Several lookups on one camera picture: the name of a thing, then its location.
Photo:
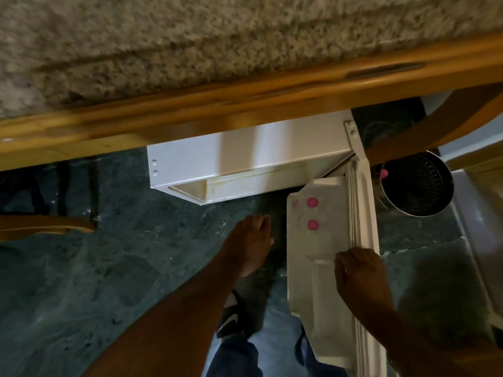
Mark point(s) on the person's right hand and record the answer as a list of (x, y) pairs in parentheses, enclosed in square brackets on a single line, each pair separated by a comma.
[(363, 280)]

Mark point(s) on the person's left hand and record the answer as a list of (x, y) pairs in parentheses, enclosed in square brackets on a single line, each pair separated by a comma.
[(245, 247)]

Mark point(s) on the person's right fingers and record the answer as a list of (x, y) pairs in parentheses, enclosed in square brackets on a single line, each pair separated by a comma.
[(355, 258)]

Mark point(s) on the person's left fingers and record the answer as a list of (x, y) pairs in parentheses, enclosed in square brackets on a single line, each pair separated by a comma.
[(256, 224)]

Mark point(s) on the white fridge door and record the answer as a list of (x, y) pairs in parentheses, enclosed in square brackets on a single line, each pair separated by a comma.
[(326, 270)]

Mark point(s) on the person's right forearm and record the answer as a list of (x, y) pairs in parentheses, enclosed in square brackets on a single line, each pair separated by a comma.
[(408, 345)]

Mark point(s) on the person's left forearm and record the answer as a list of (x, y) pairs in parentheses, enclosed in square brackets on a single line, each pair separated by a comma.
[(177, 321)]

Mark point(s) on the pink round cap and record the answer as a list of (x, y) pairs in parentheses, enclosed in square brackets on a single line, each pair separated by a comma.
[(313, 224), (312, 202)]

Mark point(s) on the white mini fridge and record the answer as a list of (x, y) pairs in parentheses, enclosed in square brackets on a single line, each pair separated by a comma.
[(251, 153)]

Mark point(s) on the pink object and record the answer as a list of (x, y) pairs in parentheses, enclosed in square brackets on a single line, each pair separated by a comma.
[(384, 174)]

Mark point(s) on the person's black left shoe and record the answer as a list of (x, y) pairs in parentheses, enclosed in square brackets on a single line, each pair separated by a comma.
[(232, 316)]

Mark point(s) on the person's black shoe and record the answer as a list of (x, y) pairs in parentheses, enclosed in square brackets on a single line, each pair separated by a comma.
[(232, 316), (301, 349)]

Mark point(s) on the metal mesh bin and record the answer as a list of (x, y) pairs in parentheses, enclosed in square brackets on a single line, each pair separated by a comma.
[(418, 184)]

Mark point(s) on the person's black right shoe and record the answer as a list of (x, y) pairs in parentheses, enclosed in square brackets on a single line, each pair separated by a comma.
[(301, 349)]

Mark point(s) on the wooden counter edge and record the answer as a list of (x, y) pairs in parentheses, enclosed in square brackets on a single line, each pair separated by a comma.
[(235, 113)]

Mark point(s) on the person's blue right trouser leg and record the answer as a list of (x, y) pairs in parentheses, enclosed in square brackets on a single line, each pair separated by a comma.
[(320, 369)]

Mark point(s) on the person's blue trouser leg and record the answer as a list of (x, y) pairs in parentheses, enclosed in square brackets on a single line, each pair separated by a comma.
[(320, 369), (234, 359)]

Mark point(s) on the white cabinet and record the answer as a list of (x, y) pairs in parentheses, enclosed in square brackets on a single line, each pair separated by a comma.
[(481, 231)]

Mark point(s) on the person's blue left trouser leg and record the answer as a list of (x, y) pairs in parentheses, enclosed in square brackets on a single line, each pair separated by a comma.
[(234, 359)]

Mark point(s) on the curved wooden chair part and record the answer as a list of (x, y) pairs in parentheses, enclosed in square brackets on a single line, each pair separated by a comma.
[(444, 121)]

